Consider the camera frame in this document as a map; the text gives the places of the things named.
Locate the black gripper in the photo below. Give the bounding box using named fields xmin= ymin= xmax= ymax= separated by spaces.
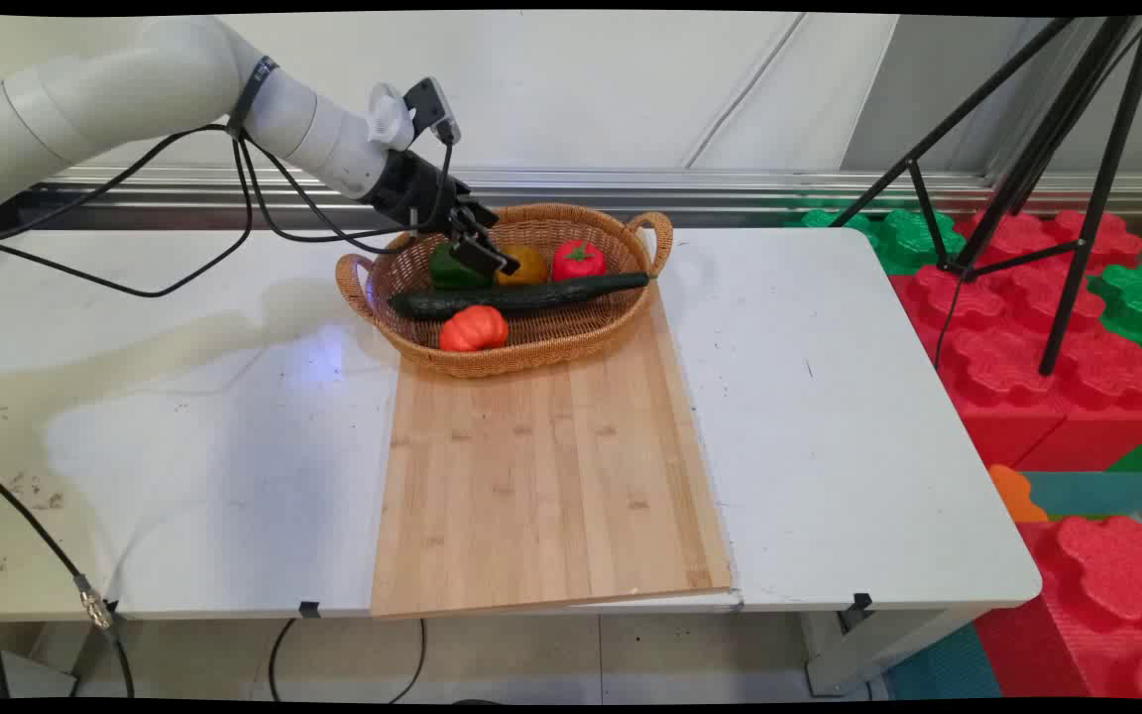
xmin=363 ymin=149 xmax=521 ymax=278

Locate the dark green toy cucumber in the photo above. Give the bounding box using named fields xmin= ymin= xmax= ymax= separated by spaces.
xmin=390 ymin=272 xmax=653 ymax=321

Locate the green toy bell pepper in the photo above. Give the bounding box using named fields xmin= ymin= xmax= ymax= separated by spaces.
xmin=429 ymin=242 xmax=494 ymax=292

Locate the yellow toy bell pepper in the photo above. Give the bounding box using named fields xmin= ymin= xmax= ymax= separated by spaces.
xmin=495 ymin=244 xmax=549 ymax=289

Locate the orange toy pumpkin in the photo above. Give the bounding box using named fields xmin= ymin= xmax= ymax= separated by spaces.
xmin=438 ymin=304 xmax=510 ymax=354

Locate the red toy tomato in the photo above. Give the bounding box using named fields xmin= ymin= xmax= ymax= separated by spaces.
xmin=551 ymin=239 xmax=608 ymax=284

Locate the woven wicker basket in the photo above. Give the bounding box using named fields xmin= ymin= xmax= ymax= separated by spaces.
xmin=335 ymin=203 xmax=675 ymax=380

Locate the bamboo cutting board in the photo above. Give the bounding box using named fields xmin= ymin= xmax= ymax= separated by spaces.
xmin=370 ymin=296 xmax=735 ymax=621

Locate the green foam block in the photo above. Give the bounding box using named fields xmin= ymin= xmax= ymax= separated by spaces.
xmin=784 ymin=203 xmax=970 ymax=278
xmin=1086 ymin=263 xmax=1142 ymax=410

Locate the white table leg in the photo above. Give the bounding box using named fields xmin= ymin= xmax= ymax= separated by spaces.
xmin=799 ymin=607 xmax=980 ymax=696

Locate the orange foam piece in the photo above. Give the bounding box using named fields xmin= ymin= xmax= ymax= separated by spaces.
xmin=987 ymin=464 xmax=1051 ymax=525

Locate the black tripod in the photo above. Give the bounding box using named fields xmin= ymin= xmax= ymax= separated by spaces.
xmin=829 ymin=15 xmax=1142 ymax=378

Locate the teal foam mat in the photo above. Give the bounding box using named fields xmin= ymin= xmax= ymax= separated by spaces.
xmin=1022 ymin=471 xmax=1142 ymax=520
xmin=883 ymin=620 xmax=1004 ymax=701

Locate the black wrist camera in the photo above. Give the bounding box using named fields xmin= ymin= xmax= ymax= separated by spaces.
xmin=402 ymin=77 xmax=462 ymax=146

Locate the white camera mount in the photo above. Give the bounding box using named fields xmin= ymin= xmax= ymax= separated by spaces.
xmin=366 ymin=84 xmax=416 ymax=153

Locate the aluminium wall rail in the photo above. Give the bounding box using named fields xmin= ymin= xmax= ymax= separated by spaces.
xmin=31 ymin=166 xmax=1142 ymax=215

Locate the black cable strap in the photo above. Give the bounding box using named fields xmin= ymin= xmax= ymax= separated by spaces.
xmin=227 ymin=57 xmax=281 ymax=141

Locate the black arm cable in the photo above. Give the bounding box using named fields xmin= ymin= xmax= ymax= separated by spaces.
xmin=0 ymin=124 xmax=455 ymax=299

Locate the black cable under table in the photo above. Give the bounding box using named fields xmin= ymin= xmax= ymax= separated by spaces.
xmin=268 ymin=617 xmax=429 ymax=705

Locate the black cable with metal connector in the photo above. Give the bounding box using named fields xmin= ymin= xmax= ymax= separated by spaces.
xmin=0 ymin=454 xmax=137 ymax=700

